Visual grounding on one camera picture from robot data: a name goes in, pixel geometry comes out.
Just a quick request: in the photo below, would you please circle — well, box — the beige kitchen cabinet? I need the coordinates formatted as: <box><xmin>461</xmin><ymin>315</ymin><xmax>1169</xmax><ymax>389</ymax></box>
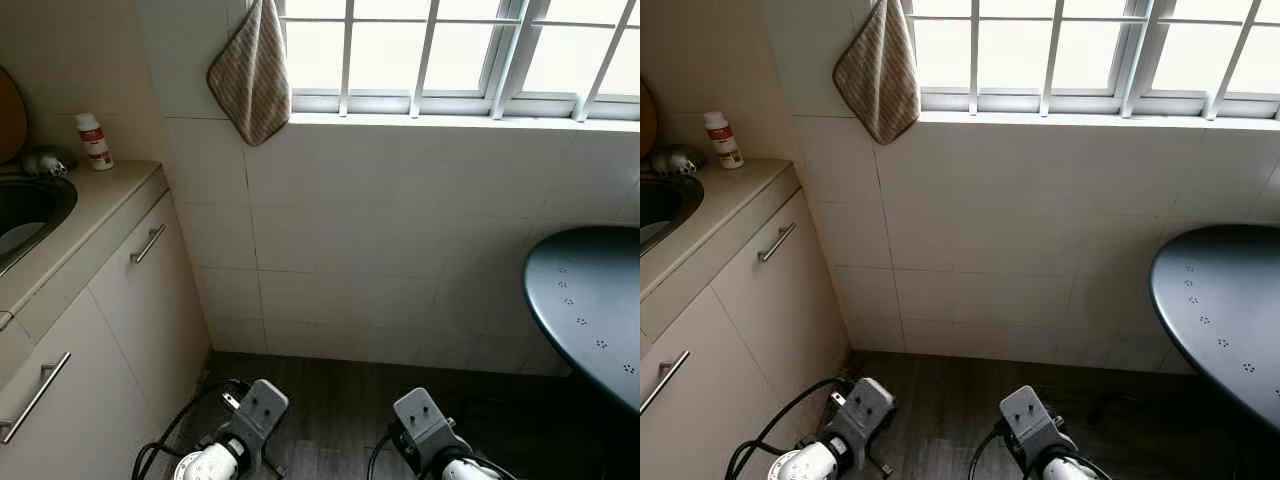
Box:
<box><xmin>0</xmin><ymin>160</ymin><xmax>214</xmax><ymax>480</ymax></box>
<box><xmin>640</xmin><ymin>157</ymin><xmax>853</xmax><ymax>480</ymax></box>

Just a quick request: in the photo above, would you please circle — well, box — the steel kitchen sink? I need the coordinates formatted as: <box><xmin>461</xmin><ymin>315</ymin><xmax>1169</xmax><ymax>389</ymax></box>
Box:
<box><xmin>0</xmin><ymin>175</ymin><xmax>79</xmax><ymax>277</ymax></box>
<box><xmin>640</xmin><ymin>175</ymin><xmax>707</xmax><ymax>257</ymax></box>

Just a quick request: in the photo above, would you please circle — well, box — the dark round table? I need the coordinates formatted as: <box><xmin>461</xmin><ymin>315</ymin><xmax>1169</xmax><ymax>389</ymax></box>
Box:
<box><xmin>1150</xmin><ymin>224</ymin><xmax>1280</xmax><ymax>433</ymax></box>
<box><xmin>524</xmin><ymin>226</ymin><xmax>641</xmax><ymax>417</ymax></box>

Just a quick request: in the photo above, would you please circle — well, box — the white bottle with red label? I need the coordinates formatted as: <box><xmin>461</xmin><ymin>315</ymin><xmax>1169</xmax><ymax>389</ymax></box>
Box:
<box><xmin>75</xmin><ymin>112</ymin><xmax>114</xmax><ymax>172</ymax></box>
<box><xmin>703</xmin><ymin>110</ymin><xmax>744</xmax><ymax>170</ymax></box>

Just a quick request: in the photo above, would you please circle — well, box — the chrome sink faucet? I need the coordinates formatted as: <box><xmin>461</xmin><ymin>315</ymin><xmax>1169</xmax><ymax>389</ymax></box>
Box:
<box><xmin>14</xmin><ymin>148</ymin><xmax>77</xmax><ymax>182</ymax></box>
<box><xmin>648</xmin><ymin>145</ymin><xmax>707</xmax><ymax>180</ymax></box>

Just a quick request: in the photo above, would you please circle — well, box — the beige striped hanging towel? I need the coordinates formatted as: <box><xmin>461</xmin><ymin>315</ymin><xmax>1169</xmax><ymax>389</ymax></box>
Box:
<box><xmin>833</xmin><ymin>0</ymin><xmax>921</xmax><ymax>145</ymax></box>
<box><xmin>207</xmin><ymin>0</ymin><xmax>292</xmax><ymax>147</ymax></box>

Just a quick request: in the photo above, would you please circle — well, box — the brown wooden board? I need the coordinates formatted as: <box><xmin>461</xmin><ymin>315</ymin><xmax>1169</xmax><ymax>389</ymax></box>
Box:
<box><xmin>0</xmin><ymin>65</ymin><xmax>29</xmax><ymax>166</ymax></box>
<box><xmin>640</xmin><ymin>80</ymin><xmax>658</xmax><ymax>159</ymax></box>

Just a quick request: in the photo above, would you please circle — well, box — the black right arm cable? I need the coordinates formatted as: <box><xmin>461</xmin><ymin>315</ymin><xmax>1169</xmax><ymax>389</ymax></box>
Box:
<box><xmin>365</xmin><ymin>430</ymin><xmax>401</xmax><ymax>480</ymax></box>
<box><xmin>967</xmin><ymin>424</ymin><xmax>1005</xmax><ymax>480</ymax></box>

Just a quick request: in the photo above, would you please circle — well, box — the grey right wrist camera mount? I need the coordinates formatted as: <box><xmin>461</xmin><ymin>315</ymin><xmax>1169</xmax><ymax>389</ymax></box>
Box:
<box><xmin>999</xmin><ymin>385</ymin><xmax>1067</xmax><ymax>461</ymax></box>
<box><xmin>392</xmin><ymin>387</ymin><xmax>463</xmax><ymax>463</ymax></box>

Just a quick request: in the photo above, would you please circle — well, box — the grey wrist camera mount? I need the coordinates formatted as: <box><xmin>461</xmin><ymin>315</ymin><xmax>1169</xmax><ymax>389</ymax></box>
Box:
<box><xmin>832</xmin><ymin>377</ymin><xmax>897</xmax><ymax>451</ymax></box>
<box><xmin>222</xmin><ymin>379</ymin><xmax>291</xmax><ymax>453</ymax></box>
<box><xmin>392</xmin><ymin>387</ymin><xmax>463</xmax><ymax>463</ymax></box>
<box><xmin>999</xmin><ymin>385</ymin><xmax>1067</xmax><ymax>461</ymax></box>

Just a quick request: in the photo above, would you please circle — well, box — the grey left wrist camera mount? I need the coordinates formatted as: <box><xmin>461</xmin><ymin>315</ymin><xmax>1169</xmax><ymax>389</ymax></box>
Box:
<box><xmin>832</xmin><ymin>377</ymin><xmax>897</xmax><ymax>451</ymax></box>
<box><xmin>222</xmin><ymin>379</ymin><xmax>291</xmax><ymax>453</ymax></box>

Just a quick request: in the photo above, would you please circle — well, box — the long steel cabinet handle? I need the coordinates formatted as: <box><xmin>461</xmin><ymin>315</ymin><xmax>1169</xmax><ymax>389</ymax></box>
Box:
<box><xmin>640</xmin><ymin>349</ymin><xmax>692</xmax><ymax>415</ymax></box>
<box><xmin>0</xmin><ymin>351</ymin><xmax>73</xmax><ymax>446</ymax></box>

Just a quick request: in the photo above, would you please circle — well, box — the short steel cabinet handle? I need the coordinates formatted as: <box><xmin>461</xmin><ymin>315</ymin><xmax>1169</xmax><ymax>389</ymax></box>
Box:
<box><xmin>757</xmin><ymin>222</ymin><xmax>798</xmax><ymax>264</ymax></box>
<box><xmin>130</xmin><ymin>224</ymin><xmax>168</xmax><ymax>265</ymax></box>

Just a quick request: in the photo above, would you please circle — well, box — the white barred window frame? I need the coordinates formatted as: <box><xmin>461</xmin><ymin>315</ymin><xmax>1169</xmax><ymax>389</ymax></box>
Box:
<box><xmin>900</xmin><ymin>0</ymin><xmax>1280</xmax><ymax>122</ymax></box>
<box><xmin>275</xmin><ymin>0</ymin><xmax>641</xmax><ymax>124</ymax></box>

